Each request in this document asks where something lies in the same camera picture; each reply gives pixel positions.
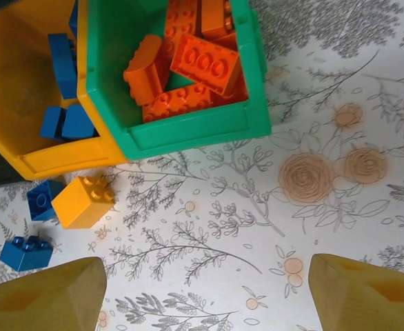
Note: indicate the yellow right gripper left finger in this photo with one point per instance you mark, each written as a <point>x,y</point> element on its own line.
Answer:
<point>43,300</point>

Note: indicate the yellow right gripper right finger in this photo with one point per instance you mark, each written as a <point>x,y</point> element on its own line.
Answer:
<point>353,296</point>

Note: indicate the blue lego brick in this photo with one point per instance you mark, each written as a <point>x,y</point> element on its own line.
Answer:
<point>73,20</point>
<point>79,124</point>
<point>52,124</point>
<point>26,255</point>
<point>43,203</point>
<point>62,65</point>

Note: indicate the orange lego brick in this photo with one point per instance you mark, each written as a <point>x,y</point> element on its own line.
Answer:
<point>215,17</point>
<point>183,20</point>
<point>205,63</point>
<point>181,103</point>

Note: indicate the yellow lego brick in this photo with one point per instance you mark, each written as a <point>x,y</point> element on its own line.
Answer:
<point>81,203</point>

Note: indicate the yellow plastic bin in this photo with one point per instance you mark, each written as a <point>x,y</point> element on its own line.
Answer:
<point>16,86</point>

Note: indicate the green plastic bin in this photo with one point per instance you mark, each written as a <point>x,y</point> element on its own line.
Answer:
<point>188,138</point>

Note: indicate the orange curved lego piece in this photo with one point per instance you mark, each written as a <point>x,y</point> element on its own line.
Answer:
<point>143,76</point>

